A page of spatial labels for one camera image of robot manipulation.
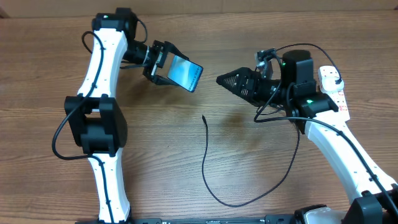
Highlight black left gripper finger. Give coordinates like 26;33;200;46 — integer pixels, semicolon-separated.
150;75;178;86
164;41;190;60

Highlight Samsung Galaxy smartphone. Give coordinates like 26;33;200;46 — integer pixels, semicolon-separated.
167;55;203;93

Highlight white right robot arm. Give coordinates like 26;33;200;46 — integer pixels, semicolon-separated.
216;49;397;223

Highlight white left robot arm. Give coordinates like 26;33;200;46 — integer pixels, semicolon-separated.
52;7;186;223

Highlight white charger plug adapter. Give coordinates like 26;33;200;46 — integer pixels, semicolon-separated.
320;77;345;93

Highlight white power strip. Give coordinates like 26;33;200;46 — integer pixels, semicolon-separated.
317;65;351;123

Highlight black charger cable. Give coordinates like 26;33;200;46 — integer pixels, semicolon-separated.
201;114;301;208

